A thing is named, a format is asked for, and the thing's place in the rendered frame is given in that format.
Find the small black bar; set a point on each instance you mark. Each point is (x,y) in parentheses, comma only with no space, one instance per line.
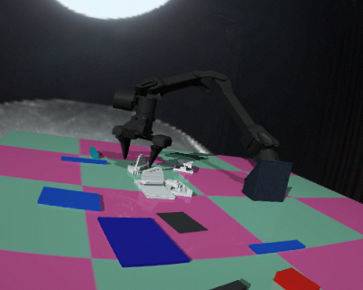
(236,285)

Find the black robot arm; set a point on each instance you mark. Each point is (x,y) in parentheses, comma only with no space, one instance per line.
(150,90)

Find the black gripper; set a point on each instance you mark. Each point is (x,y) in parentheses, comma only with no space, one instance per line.
(159,141)

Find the red flat block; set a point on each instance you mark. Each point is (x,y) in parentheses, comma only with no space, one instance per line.
(290,279)

